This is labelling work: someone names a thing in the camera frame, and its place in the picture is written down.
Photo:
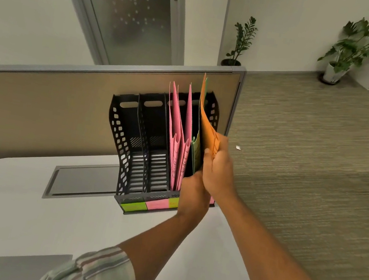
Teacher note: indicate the person's left hand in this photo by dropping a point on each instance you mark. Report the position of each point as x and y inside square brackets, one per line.
[193, 200]

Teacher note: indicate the person's right hand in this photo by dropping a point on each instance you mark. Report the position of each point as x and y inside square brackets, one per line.
[220, 176]

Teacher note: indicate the green folder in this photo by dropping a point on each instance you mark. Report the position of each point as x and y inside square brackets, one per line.
[196, 154]

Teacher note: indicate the orange folder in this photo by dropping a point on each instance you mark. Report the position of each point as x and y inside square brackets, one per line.
[208, 128]

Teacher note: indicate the pink folder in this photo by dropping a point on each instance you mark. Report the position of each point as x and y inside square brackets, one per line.
[174, 125]
[187, 128]

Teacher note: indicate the black perforated file rack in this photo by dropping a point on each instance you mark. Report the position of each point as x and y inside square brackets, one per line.
[143, 131]

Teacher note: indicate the grey folder white spine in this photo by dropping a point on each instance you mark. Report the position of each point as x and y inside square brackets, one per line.
[16, 267]

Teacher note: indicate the person's right forearm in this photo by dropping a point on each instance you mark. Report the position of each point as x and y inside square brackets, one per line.
[263, 259]

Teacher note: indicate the person's left forearm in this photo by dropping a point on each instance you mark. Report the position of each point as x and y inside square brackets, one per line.
[155, 247]

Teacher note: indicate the pink sticky note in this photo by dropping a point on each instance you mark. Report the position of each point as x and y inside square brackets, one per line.
[157, 204]
[212, 201]

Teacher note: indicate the yellow-green sticky note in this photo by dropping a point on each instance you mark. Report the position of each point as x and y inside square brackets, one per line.
[173, 202]
[133, 206]

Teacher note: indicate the slim leafy green plant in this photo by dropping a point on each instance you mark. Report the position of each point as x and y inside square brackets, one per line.
[243, 38]

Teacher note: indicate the potted plant white pot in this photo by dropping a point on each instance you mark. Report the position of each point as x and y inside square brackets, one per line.
[333, 73]

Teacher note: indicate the tan desk partition panel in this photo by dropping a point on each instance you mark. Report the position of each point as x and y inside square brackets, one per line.
[50, 114]

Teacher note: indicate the frosted glass door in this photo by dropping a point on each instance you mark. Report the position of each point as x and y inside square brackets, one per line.
[129, 10]

